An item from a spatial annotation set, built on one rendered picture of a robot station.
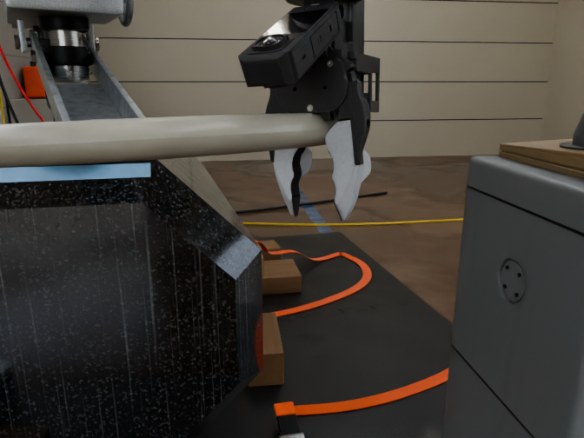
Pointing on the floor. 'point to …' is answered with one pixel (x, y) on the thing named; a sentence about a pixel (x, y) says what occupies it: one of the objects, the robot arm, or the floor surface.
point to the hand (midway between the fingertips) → (315, 206)
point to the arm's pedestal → (518, 306)
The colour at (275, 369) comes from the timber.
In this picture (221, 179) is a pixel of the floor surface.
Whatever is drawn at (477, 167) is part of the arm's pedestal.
